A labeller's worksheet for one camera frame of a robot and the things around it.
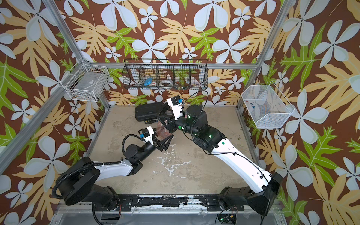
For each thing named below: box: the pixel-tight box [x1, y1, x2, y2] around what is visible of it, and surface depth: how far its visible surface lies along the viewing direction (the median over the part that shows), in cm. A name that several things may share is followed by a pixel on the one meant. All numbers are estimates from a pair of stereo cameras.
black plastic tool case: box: [134, 101, 167, 122], surface depth 111 cm
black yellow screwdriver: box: [144, 120, 158, 125], surface depth 110 cm
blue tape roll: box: [143, 77, 153, 86], surface depth 97 cm
